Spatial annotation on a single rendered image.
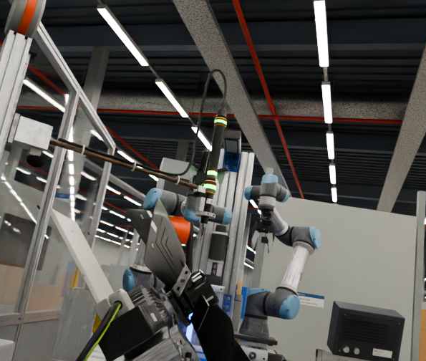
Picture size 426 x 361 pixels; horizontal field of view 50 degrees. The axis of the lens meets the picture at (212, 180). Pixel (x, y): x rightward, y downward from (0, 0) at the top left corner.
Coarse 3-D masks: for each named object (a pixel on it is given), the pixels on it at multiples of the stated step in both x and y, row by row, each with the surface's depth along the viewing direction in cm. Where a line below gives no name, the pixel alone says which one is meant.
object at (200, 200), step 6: (198, 186) 158; (198, 192) 158; (204, 192) 159; (198, 198) 159; (204, 198) 159; (198, 204) 158; (204, 204) 159; (198, 210) 157; (198, 216) 162; (210, 216) 158
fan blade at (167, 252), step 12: (156, 204) 127; (156, 216) 125; (168, 216) 133; (168, 228) 131; (156, 240) 122; (168, 240) 129; (156, 252) 122; (168, 252) 129; (180, 252) 136; (156, 264) 122; (168, 264) 129; (180, 264) 136; (168, 276) 130
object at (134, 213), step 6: (132, 210) 156; (138, 210) 158; (144, 210) 161; (132, 216) 153; (138, 216) 155; (144, 216) 158; (132, 222) 152; (138, 222) 153; (144, 222) 155; (138, 228) 152; (144, 228) 153; (144, 234) 151; (144, 240) 150
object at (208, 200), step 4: (224, 104) 170; (220, 108) 169; (224, 108) 169; (220, 112) 168; (224, 112) 168; (216, 116) 170; (220, 116) 171; (224, 116) 171; (208, 196) 160; (212, 196) 161; (208, 200) 160; (212, 200) 161; (208, 204) 159; (204, 208) 159; (208, 208) 159; (204, 216) 159; (204, 220) 158
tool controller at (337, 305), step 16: (336, 304) 186; (352, 304) 188; (336, 320) 183; (352, 320) 180; (368, 320) 180; (384, 320) 180; (400, 320) 180; (336, 336) 181; (352, 336) 180; (368, 336) 180; (384, 336) 180; (400, 336) 180; (336, 352) 181; (352, 352) 180; (368, 352) 180; (384, 352) 180
